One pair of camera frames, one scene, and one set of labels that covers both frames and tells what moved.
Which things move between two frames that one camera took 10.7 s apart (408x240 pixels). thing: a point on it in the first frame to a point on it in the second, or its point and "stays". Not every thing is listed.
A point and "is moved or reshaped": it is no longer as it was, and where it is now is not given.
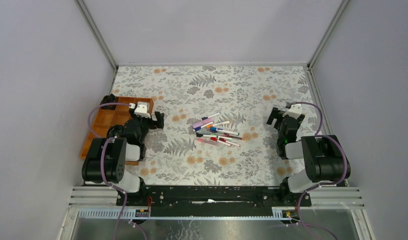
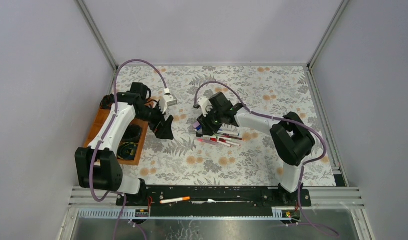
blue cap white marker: [223, 130] stays
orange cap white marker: [210, 126] is moved or reshaped
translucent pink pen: [210, 141] stays
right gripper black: [276, 114] to [207, 128]
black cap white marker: [201, 135] stays
